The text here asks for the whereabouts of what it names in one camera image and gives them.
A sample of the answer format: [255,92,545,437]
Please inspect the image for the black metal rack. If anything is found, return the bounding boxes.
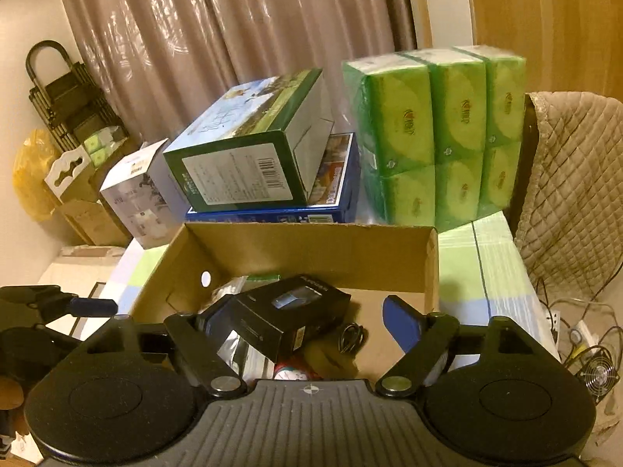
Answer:
[26,40,127,156]

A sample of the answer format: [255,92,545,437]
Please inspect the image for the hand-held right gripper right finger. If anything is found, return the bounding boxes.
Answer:
[375,296,552,399]

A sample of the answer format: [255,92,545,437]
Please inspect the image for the red plush toy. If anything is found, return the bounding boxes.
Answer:
[273,360,322,381]

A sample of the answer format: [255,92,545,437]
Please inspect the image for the black cable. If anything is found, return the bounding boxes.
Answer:
[336,323,369,354]

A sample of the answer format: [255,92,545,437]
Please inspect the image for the large brown cardboard box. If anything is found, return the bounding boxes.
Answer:
[127,221,441,385]

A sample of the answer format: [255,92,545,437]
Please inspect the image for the blue printed carton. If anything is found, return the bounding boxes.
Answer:
[186,132,361,225]

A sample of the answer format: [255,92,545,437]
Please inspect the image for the brown curtain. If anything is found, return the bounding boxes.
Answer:
[53,0,424,156]

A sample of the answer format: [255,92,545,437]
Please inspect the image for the small cardboard box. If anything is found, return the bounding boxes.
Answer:
[58,156,142,247]

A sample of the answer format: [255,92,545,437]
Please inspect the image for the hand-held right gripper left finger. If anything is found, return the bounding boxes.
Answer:
[73,302,250,398]

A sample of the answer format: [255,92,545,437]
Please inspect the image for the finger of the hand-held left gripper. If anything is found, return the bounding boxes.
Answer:
[65,298,118,316]

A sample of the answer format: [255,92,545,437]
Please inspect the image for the black product box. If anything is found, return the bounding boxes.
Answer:
[197,274,352,363]

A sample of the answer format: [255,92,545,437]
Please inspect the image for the white humidifier box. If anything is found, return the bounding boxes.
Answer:
[100,139,188,250]

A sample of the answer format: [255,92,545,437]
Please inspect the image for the yellow plastic bag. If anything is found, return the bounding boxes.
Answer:
[12,129,62,222]

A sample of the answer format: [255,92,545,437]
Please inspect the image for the green tissue multipack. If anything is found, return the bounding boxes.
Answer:
[341,45,529,232]

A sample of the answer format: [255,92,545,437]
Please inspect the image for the small metal fan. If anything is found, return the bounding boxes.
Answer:
[567,345,617,398]

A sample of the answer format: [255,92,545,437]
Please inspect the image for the wooden door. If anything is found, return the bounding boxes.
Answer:
[462,0,623,97]

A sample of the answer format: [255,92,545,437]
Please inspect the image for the green printed carton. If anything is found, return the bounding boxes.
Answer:
[163,68,336,212]

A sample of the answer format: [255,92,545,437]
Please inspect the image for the loose green tissue packets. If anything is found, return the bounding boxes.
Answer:
[83,125,128,166]

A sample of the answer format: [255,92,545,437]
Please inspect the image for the chair with quilted cover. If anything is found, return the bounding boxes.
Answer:
[506,90,623,302]

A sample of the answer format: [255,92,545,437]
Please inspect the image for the checkered tablecloth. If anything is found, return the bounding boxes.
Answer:
[73,211,552,351]

